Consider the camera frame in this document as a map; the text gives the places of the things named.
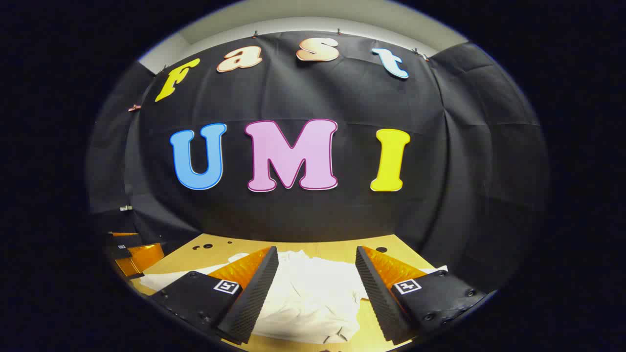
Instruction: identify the black backdrop cloth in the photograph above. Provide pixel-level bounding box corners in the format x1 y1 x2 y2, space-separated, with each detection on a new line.
86 30 548 294

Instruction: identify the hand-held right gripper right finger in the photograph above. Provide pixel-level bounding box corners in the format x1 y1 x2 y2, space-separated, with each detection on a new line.
355 245 487 345

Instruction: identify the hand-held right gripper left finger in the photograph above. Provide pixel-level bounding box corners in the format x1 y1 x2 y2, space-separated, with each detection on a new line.
149 246 279 345

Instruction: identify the white garment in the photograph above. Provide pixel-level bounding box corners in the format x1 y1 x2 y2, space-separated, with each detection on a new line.
139 250 448 344

